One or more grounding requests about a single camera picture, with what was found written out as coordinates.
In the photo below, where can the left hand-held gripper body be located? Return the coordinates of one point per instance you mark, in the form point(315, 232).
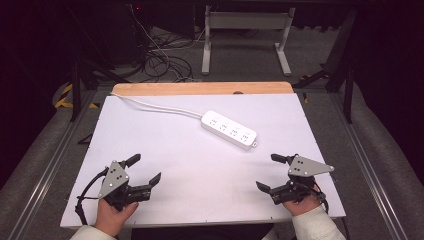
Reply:
point(113, 180)

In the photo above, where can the person's right hand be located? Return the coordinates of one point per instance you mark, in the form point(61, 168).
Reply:
point(301, 207)

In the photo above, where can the black metal stand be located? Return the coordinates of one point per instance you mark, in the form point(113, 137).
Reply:
point(76, 93)
point(348, 100)

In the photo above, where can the aluminium floor rail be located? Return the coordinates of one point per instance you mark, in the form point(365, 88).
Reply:
point(43, 180)
point(366, 166)

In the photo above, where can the white metal desk frame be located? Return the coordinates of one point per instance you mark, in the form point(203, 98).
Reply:
point(246, 20)

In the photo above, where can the yellow black hazard tape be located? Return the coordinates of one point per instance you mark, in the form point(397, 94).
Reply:
point(61, 103)

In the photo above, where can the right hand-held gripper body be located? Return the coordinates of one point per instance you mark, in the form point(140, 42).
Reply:
point(305, 166)

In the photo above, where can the person's left hand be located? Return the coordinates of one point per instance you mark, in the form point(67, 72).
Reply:
point(111, 218)

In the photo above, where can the black equipment cabinet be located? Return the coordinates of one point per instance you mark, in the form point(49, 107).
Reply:
point(123, 33)

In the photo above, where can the person's dark clothing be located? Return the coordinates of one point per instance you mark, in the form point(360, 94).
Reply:
point(200, 233)

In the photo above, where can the white power strip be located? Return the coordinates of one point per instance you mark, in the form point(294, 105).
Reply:
point(228, 129)

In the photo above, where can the white board table cover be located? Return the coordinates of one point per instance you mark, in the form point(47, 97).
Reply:
point(183, 166)

